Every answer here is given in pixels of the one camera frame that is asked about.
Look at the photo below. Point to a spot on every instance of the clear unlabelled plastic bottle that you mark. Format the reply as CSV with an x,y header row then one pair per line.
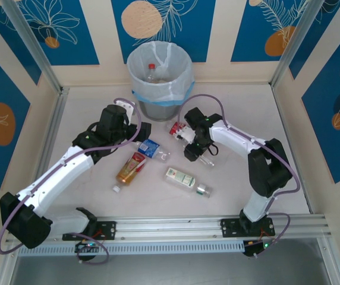
x,y
207,162

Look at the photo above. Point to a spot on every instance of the green white label plastic bottle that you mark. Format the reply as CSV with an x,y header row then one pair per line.
x,y
182,178

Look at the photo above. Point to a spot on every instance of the blue label plastic bottle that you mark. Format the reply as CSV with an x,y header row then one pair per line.
x,y
149,147

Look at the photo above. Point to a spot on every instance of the red cap crushed plastic bottle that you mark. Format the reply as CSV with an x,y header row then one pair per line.
x,y
151,71

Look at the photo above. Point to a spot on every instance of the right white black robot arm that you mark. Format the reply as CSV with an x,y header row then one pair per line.
x,y
232,136

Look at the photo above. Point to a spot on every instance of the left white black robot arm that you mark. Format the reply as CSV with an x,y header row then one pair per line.
x,y
60,169

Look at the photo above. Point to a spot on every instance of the grey metal mesh bin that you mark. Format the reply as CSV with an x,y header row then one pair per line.
x,y
158,111

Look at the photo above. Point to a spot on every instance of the red white label plastic bottle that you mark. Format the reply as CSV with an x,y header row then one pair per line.
x,y
177,128

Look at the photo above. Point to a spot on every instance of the orange drink plastic bottle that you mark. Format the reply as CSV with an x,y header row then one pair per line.
x,y
128,172

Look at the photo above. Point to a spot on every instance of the black controller board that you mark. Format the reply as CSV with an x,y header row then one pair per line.
x,y
86,247
257,248

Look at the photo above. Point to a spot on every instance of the grey metal panel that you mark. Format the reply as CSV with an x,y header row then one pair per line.
x,y
170,271

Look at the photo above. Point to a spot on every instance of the aluminium side rail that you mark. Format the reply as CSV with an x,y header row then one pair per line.
x,y
58,104
280,104

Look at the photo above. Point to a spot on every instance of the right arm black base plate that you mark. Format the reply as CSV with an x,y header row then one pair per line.
x,y
231,227

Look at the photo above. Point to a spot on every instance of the aluminium mounting rail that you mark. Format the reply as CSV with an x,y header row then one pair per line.
x,y
170,228

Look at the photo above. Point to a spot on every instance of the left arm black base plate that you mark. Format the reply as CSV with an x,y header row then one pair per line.
x,y
107,230

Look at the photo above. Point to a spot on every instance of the aluminium frame post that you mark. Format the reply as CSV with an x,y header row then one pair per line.
x,y
33,44
295,41

